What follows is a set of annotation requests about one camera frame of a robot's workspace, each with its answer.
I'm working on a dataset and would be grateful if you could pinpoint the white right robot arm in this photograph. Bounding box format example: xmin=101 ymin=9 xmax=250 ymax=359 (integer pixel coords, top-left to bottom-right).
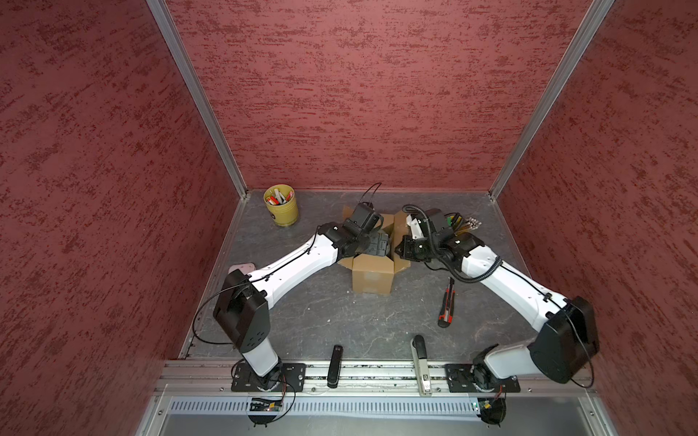
xmin=396 ymin=205 xmax=600 ymax=392

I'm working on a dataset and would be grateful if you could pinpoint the aluminium corner post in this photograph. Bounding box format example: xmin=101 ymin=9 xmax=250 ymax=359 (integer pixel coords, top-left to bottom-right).
xmin=489 ymin=0 xmax=614 ymax=203
xmin=147 ymin=0 xmax=248 ymax=201

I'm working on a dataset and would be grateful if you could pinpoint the black handle on rail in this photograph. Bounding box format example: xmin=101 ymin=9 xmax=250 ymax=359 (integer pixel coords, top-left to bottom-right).
xmin=326 ymin=344 xmax=344 ymax=389

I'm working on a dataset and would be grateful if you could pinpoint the coloured pencils bundle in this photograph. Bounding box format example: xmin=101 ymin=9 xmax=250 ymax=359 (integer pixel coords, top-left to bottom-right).
xmin=458 ymin=217 xmax=482 ymax=231

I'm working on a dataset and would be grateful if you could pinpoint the aluminium corner post left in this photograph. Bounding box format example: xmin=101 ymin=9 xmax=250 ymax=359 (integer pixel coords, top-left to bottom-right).
xmin=147 ymin=0 xmax=248 ymax=201

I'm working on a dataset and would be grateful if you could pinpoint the circuit board with wires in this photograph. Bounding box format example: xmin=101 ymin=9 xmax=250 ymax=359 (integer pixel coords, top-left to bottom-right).
xmin=477 ymin=397 xmax=507 ymax=426
xmin=247 ymin=397 xmax=285 ymax=426

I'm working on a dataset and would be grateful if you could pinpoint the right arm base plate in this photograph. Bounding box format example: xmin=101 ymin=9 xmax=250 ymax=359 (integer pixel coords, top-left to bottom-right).
xmin=444 ymin=363 xmax=521 ymax=394

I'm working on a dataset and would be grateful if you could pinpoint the right circuit board with wires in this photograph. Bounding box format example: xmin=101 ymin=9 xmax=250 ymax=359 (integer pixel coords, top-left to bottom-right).
xmin=477 ymin=397 xmax=507 ymax=426

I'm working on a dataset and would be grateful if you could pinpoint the yellow-green pen holder cup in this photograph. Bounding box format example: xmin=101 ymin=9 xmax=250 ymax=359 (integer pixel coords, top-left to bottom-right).
xmin=264 ymin=185 xmax=299 ymax=227

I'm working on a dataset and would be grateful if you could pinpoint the left circuit board with wires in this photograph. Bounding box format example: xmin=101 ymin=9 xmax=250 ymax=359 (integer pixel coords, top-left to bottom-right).
xmin=247 ymin=397 xmax=285 ymax=426

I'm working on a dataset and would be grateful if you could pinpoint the yellow pencil cup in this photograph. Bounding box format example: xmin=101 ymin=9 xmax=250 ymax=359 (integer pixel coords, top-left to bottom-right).
xmin=446 ymin=213 xmax=468 ymax=233

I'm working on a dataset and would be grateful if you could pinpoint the silver latch with black handle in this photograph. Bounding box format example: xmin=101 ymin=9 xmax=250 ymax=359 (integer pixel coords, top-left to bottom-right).
xmin=411 ymin=334 xmax=433 ymax=397

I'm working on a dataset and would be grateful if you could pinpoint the brown cardboard express box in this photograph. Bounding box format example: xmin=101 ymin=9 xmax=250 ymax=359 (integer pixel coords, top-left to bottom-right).
xmin=338 ymin=212 xmax=411 ymax=294

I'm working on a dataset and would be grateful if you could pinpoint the aluminium front rail frame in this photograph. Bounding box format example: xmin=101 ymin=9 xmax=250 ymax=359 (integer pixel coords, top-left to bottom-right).
xmin=137 ymin=360 xmax=616 ymax=435

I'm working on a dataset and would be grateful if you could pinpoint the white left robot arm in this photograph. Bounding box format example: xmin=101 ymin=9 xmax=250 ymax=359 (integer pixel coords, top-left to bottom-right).
xmin=213 ymin=202 xmax=384 ymax=391

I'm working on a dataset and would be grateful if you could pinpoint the aluminium corner post right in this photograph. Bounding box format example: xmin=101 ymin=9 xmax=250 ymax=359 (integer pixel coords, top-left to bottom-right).
xmin=489 ymin=0 xmax=614 ymax=203

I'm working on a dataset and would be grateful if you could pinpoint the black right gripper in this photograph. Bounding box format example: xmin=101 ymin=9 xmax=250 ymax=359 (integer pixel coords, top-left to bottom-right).
xmin=393 ymin=234 xmax=438 ymax=262

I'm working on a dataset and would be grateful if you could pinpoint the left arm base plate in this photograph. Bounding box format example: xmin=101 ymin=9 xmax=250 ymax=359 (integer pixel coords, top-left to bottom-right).
xmin=231 ymin=361 xmax=307 ymax=392

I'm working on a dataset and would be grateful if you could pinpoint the pink flat case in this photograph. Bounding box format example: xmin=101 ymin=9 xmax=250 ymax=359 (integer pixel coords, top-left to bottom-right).
xmin=227 ymin=263 xmax=256 ymax=274

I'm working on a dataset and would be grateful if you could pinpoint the red black utility knife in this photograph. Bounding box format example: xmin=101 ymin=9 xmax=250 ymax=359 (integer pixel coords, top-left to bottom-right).
xmin=437 ymin=277 xmax=456 ymax=328

